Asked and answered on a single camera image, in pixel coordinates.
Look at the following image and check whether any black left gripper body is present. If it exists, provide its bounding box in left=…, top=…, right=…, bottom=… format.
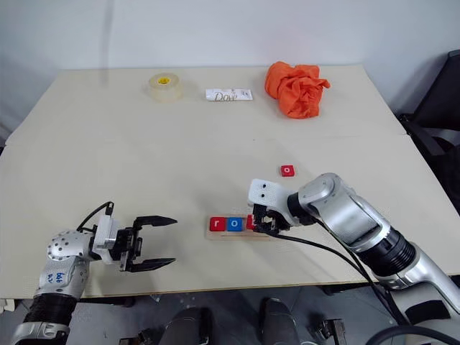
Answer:
left=110, top=219, right=144, bottom=273

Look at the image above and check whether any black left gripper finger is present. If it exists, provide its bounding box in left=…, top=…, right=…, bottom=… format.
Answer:
left=124, top=257, right=178, bottom=273
left=132, top=215, right=178, bottom=231

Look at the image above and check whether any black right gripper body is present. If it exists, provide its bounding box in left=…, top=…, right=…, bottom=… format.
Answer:
left=251, top=203, right=293, bottom=235

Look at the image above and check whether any wooden letter tray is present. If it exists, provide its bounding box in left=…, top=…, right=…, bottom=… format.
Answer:
left=205, top=214, right=275, bottom=242

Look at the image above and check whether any dark rounded shape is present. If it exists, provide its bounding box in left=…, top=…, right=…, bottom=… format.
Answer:
left=162, top=306, right=213, bottom=345
left=258, top=297, right=300, bottom=345

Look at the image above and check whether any white Dove packet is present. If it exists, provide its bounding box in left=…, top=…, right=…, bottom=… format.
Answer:
left=205, top=87, right=254, bottom=103

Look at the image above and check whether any crumpled orange cloth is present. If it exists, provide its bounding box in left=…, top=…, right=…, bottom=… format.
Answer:
left=264, top=61, right=331, bottom=120

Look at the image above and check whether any clear tape roll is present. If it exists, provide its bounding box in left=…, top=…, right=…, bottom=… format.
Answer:
left=147, top=72, right=185, bottom=104

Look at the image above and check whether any black chair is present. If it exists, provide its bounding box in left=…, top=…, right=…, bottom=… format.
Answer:
left=394, top=49, right=460, bottom=217

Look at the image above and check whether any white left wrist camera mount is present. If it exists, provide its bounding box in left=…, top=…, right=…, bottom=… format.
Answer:
left=93, top=214, right=121, bottom=266

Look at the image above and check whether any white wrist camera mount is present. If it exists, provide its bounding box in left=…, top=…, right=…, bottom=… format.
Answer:
left=247, top=178, right=300, bottom=228
left=93, top=214, right=121, bottom=266

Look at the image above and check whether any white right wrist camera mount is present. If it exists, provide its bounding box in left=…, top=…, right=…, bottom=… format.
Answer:
left=247, top=178, right=300, bottom=228

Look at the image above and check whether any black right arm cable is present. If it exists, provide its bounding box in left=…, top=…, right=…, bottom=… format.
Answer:
left=264, top=218, right=413, bottom=326

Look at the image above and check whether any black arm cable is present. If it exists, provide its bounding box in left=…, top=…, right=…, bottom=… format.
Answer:
left=75, top=201, right=116, bottom=233
left=264, top=218, right=413, bottom=326

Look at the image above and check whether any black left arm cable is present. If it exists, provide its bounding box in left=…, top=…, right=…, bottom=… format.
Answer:
left=75, top=201, right=116, bottom=233

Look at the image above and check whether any metal table foot bracket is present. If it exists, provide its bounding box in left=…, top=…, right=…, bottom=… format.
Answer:
left=305, top=317, right=346, bottom=341
left=119, top=327, right=153, bottom=345

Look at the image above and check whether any black looped cable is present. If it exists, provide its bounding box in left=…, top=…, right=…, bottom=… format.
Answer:
left=358, top=324, right=438, bottom=345

